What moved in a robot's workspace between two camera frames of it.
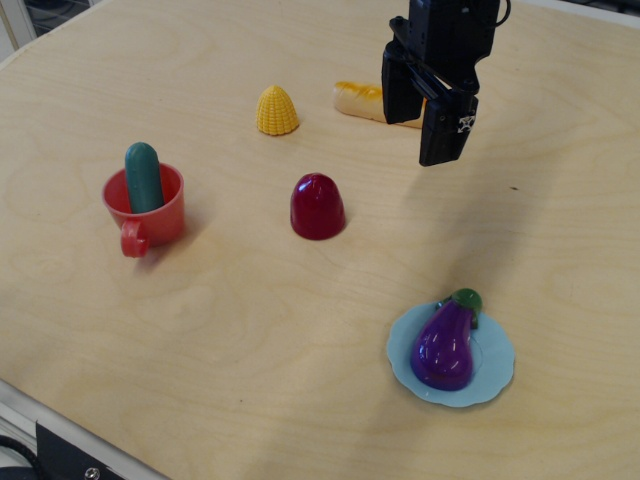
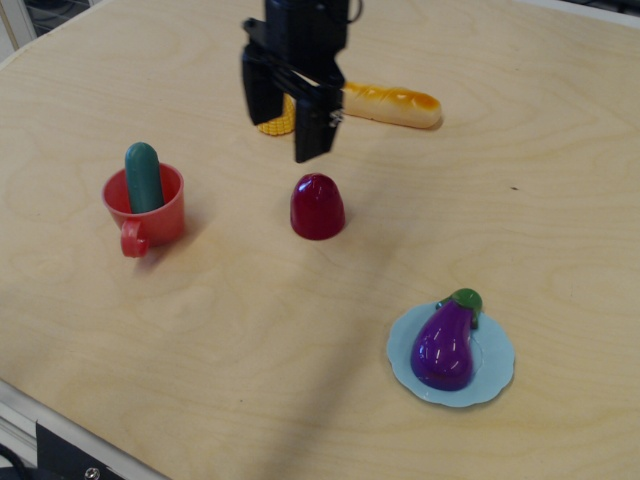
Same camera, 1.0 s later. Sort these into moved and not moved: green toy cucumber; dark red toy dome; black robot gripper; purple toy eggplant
Moved: black robot gripper
Not moved: dark red toy dome; green toy cucumber; purple toy eggplant
